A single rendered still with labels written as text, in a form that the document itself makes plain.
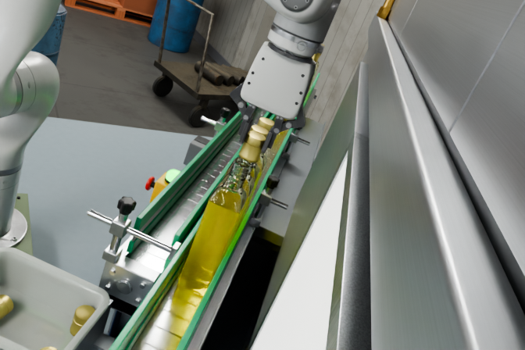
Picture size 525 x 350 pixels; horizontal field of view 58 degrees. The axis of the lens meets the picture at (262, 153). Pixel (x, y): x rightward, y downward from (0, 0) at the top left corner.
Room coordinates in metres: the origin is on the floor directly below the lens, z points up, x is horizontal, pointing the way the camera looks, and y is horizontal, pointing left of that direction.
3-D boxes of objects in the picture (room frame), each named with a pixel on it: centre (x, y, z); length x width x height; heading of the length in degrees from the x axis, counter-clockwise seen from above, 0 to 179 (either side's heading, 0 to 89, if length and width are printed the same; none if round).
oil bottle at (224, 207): (0.69, 0.02, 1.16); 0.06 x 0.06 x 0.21; 88
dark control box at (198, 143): (1.38, 0.18, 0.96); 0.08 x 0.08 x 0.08; 87
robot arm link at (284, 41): (0.75, 0.02, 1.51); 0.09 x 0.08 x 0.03; 87
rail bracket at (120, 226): (0.66, 0.15, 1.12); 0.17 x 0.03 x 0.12; 87
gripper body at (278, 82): (0.75, 0.02, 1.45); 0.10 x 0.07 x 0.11; 87
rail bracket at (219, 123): (1.27, 0.17, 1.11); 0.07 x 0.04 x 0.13; 87
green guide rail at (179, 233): (1.56, 0.03, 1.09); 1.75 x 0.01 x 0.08; 177
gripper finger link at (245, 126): (0.75, 0.05, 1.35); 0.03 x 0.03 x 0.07; 87
